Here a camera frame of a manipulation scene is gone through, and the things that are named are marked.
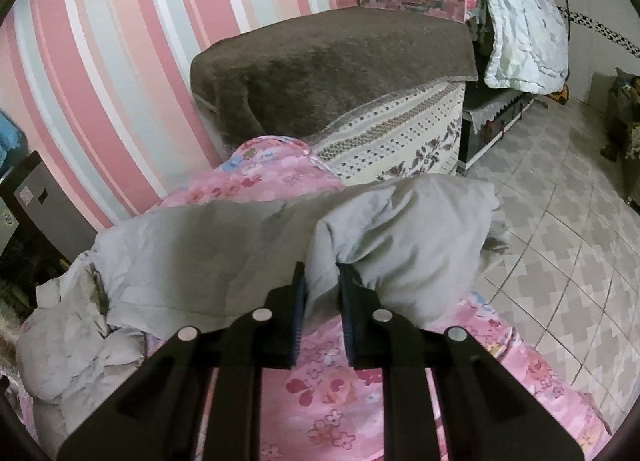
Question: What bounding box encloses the white quilted blanket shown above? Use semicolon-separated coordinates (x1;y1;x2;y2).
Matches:
472;0;571;94

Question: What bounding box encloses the grey bedside cabinet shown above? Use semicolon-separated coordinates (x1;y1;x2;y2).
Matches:
0;151;96;302

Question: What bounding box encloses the pink floral bedsheet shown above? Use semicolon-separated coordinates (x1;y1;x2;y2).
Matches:
20;136;613;461

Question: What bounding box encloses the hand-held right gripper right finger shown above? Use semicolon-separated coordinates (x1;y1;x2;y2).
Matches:
336;262;585;461

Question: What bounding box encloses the black thin stand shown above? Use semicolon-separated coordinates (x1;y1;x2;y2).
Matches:
556;0;574;87

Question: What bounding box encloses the brown fuzzy blanket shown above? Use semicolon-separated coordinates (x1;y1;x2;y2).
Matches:
190;6;480;152

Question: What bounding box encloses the blue cloth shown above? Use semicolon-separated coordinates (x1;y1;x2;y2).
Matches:
0;108;30;162

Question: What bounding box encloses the grey lace runner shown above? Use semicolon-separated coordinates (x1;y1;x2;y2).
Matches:
462;88;531;134

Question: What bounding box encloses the white patterned floral cloth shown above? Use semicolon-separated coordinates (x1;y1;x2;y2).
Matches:
200;78;468;187

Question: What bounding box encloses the light grey quilted blanket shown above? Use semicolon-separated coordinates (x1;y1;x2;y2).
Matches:
17;175;511;402

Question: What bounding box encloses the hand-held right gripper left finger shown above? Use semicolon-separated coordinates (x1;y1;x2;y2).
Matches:
56;262;307;461

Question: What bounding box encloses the dark storage trunk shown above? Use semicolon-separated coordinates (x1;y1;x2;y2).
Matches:
457;91;538;177

